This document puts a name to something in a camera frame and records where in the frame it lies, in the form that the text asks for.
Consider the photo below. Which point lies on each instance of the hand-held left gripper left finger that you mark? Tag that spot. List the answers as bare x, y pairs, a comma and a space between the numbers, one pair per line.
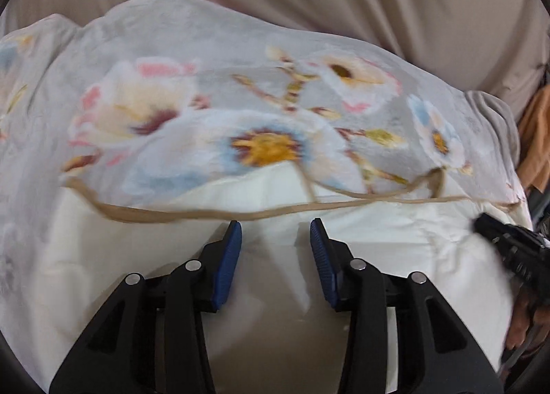
225, 265

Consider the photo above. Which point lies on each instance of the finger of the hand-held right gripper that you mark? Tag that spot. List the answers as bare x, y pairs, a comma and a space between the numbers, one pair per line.
490, 224

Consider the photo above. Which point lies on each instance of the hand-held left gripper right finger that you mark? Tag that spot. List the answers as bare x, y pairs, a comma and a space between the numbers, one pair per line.
323, 265

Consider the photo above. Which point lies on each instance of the cream quilted jacket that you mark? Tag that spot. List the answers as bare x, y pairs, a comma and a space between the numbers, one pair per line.
275, 205

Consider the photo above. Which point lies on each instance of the person's right hand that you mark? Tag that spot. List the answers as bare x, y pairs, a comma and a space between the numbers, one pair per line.
522, 316

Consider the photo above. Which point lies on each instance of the orange cloth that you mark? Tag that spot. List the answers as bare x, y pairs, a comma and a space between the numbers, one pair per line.
537, 140

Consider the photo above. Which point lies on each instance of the grey fleece blanket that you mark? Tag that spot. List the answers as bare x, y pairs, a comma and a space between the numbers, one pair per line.
494, 123

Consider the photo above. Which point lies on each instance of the floral fleece blanket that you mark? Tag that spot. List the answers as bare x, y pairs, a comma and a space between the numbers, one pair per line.
180, 93

